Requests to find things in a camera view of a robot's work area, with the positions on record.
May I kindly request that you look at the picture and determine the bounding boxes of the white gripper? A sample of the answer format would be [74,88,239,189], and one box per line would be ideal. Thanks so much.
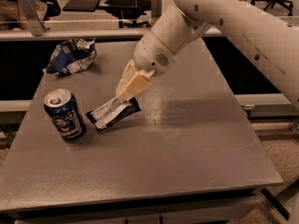
[116,32,177,101]

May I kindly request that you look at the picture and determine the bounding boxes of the black white rxbar wrapper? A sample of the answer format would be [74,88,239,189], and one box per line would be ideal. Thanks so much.
[86,97,140,132]

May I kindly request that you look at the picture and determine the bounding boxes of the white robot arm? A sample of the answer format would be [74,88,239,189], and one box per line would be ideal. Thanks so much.
[116,0,299,108]

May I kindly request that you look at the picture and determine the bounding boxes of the blue pepsi can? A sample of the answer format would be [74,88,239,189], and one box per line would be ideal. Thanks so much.
[44,89,86,142]

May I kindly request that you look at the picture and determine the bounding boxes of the crumpled blue chip bag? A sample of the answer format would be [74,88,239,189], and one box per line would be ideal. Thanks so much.
[44,38,97,76]

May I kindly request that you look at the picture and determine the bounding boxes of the dark desk with base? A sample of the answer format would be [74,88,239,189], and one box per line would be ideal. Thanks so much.
[63,0,153,28]

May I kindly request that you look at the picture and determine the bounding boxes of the glass barrier panel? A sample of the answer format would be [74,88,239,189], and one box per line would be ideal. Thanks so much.
[1,0,292,31]

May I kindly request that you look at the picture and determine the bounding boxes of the black office chair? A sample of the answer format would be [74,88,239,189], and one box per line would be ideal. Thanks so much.
[250,0,293,16]

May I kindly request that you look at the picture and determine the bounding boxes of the middle metal rail bracket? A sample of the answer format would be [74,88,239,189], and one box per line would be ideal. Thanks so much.
[150,0,162,24]

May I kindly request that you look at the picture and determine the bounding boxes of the left metal rail bracket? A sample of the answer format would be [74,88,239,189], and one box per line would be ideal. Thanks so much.
[18,0,48,36]

